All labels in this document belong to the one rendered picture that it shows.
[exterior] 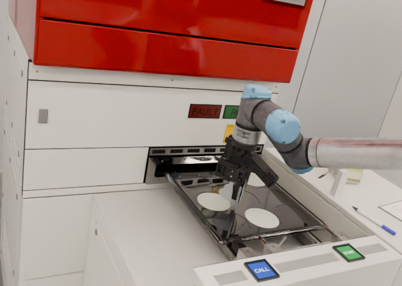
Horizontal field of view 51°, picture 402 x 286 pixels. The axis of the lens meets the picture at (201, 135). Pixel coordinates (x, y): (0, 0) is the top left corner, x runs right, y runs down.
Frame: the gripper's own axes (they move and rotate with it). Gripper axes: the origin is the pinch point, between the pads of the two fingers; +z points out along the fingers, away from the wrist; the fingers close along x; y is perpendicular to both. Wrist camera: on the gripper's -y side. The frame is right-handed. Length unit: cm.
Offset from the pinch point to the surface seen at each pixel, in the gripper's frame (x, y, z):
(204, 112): -15.6, 22.2, -18.5
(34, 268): 24, 51, 35
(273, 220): -3.5, -10.9, 1.3
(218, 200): -1.3, 5.8, 1.2
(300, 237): -11.7, -18.8, 7.9
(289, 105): -241, 42, 29
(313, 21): -241, 43, -40
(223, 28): -11, 20, -46
